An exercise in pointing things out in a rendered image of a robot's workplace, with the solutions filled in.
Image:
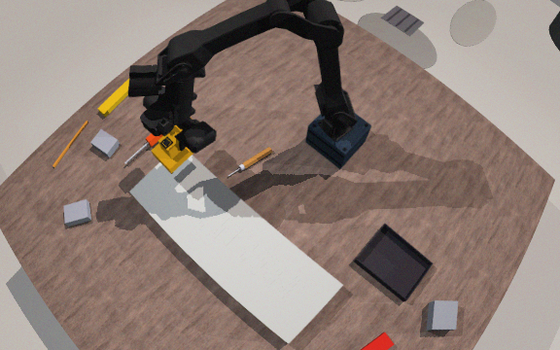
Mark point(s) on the orange thin rod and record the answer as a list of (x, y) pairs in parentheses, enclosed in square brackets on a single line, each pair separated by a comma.
[(69, 145)]

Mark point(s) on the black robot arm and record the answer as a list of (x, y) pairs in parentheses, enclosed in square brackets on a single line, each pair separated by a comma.
[(184, 59)]

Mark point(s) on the brown wooden tool handle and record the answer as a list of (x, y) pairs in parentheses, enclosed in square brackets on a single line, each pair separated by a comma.
[(253, 159)]

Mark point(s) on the white rectangular panel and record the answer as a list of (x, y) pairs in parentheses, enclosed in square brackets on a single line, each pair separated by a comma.
[(244, 254)]

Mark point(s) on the orange-handled awl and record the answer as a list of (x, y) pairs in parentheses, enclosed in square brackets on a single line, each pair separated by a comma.
[(151, 139)]

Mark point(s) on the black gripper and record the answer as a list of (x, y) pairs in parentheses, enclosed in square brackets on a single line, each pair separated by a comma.
[(195, 135)]

